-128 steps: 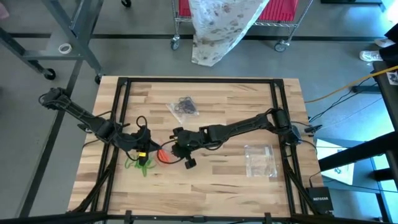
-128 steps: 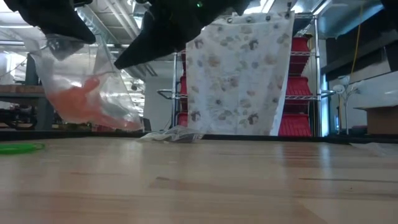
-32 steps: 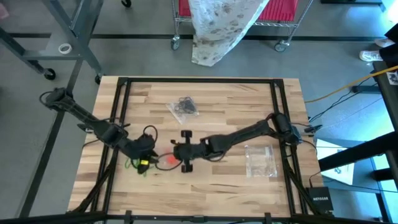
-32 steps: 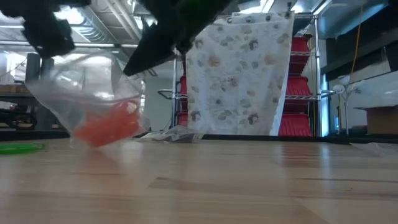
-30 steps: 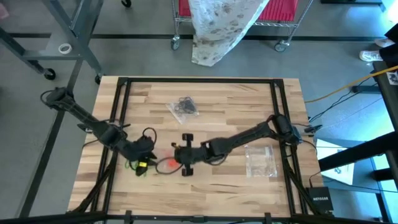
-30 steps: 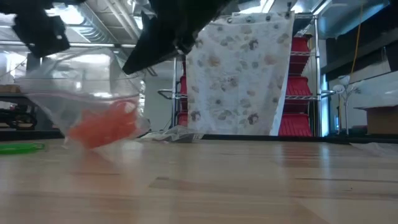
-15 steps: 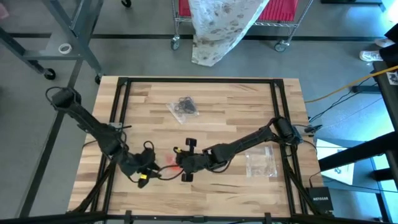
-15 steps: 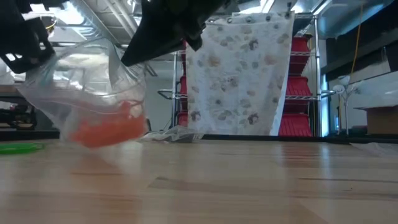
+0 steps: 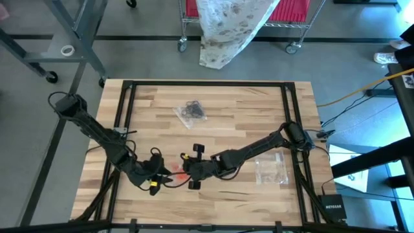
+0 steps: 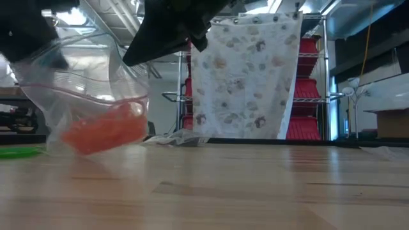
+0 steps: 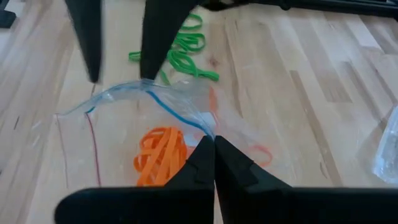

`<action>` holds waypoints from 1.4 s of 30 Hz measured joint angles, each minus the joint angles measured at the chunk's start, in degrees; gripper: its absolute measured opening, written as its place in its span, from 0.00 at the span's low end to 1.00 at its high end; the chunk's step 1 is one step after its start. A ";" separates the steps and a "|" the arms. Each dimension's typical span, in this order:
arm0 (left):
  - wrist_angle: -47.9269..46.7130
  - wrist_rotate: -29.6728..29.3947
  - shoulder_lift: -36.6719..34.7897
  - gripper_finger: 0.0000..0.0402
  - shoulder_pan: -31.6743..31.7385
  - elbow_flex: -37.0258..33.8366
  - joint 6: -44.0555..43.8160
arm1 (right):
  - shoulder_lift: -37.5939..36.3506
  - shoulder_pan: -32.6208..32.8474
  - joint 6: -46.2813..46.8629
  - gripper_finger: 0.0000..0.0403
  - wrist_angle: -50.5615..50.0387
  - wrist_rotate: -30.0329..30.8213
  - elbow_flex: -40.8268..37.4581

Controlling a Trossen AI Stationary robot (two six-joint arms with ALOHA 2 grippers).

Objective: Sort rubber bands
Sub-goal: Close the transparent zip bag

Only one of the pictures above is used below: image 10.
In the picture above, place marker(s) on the silver air duct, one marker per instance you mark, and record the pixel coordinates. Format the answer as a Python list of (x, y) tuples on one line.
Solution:
[(128, 19)]

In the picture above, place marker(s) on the cardboard box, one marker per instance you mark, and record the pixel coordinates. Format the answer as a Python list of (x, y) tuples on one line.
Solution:
[(393, 123)]

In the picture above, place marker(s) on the black rubber bands heap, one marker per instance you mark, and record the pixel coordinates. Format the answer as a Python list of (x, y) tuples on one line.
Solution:
[(199, 141)]

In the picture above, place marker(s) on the white flower-shaped floor lamp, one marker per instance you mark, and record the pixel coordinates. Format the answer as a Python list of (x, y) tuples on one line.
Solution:
[(347, 91)]

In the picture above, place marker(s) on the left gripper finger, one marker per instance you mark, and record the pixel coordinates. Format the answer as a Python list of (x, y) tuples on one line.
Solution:
[(57, 59)]

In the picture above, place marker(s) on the orange rubber bands heap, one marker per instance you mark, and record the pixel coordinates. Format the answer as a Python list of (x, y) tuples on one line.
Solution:
[(105, 131)]

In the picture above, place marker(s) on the white floral print cloth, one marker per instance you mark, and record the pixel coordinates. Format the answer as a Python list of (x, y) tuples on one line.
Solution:
[(246, 80)]

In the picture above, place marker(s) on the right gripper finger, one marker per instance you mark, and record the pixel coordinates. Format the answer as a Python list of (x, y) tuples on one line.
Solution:
[(153, 44)]

